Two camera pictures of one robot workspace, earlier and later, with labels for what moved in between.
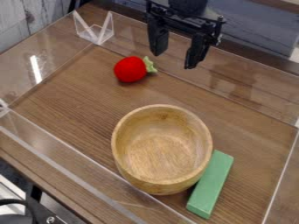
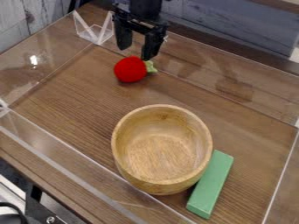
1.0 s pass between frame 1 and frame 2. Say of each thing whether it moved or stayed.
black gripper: moved
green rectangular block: stayed
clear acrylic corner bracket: stayed
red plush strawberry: stayed
